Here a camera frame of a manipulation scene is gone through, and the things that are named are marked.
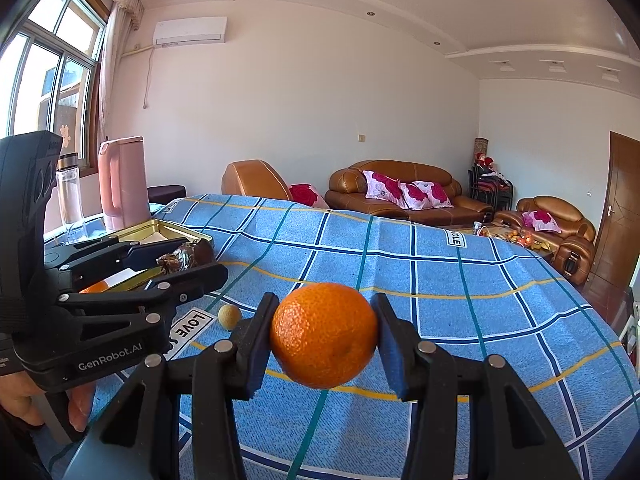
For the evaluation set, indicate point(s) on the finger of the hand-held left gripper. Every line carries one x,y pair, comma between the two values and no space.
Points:
130,255
190,280

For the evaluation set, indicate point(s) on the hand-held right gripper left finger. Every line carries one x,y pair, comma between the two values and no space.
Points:
262,345

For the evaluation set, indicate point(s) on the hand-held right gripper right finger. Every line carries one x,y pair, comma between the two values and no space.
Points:
387,355

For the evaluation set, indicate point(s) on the brown water chestnut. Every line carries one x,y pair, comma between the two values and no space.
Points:
187,255

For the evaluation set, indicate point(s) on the gold metal tin box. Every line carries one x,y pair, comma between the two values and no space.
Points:
165,232

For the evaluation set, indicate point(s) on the person's left hand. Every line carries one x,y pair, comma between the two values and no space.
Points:
20,400

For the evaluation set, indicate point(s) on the small yellowish round fruit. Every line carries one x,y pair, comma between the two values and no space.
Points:
229,318

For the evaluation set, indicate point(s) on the clear plastic bottle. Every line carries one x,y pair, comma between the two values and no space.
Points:
70,195

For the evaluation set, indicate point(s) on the pink electric kettle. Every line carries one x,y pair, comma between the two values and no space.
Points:
120,185

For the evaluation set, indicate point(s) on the dark stool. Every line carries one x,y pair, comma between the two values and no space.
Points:
167,192

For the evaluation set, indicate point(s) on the blue plaid tablecloth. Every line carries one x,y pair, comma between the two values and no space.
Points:
450,310

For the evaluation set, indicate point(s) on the brown leather armchair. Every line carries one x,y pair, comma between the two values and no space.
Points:
575,250
250,177

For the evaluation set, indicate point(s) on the red floral pillow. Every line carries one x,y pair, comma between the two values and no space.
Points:
305,194

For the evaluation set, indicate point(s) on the pink floral pillow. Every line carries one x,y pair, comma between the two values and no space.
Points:
415,196
382,187
542,220
440,192

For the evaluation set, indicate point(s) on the brown leather sofa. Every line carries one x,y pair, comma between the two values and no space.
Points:
350,195

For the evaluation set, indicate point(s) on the cluttered coffee table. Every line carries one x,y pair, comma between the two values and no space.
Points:
510,237

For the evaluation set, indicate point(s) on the window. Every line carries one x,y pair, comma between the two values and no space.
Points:
45,70

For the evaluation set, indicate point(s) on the pale lace curtain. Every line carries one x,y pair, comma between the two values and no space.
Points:
117,60

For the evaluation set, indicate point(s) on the stack of dark chairs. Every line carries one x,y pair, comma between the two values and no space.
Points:
492,187

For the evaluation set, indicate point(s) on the tall patterned floor vase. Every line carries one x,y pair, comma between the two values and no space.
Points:
481,147

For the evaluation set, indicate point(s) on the brown wooden door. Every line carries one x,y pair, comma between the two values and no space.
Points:
617,230

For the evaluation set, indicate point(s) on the white wall air conditioner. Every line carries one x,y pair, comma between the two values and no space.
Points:
190,30

